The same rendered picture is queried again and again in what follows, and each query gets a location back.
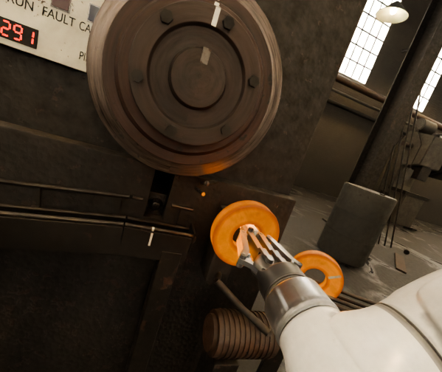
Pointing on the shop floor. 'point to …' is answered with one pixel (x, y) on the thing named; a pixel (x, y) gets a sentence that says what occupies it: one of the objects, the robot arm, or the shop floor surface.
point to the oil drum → (355, 224)
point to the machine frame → (60, 305)
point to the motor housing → (233, 340)
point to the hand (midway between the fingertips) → (247, 227)
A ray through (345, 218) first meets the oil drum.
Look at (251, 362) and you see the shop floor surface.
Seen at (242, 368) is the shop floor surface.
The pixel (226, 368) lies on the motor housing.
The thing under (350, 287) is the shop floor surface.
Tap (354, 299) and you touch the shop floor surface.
